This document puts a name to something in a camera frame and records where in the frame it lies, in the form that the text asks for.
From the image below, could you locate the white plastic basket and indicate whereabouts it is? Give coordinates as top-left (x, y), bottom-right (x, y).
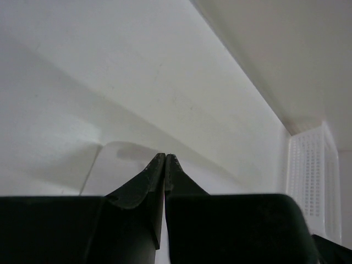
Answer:
top-left (286, 123), bottom-right (342, 244)

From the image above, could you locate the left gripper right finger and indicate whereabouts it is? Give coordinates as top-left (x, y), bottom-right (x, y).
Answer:
top-left (164, 154), bottom-right (318, 263)

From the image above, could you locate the white tank top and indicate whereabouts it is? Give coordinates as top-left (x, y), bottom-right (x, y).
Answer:
top-left (81, 141), bottom-right (170, 263)

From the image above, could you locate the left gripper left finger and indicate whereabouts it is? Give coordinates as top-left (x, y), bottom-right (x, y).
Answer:
top-left (1, 153), bottom-right (165, 263)

